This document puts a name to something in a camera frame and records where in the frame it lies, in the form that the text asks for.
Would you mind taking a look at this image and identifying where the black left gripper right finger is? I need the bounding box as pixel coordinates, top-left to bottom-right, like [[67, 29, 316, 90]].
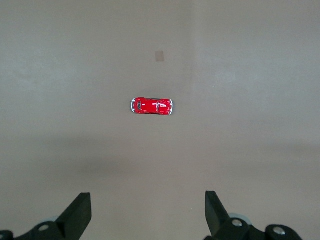
[[204, 190, 305, 240]]

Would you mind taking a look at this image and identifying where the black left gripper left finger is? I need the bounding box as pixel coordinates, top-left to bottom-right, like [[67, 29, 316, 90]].
[[0, 192, 92, 240]]

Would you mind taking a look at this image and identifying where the red beetle toy car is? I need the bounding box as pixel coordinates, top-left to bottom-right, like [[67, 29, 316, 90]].
[[130, 96, 174, 116]]

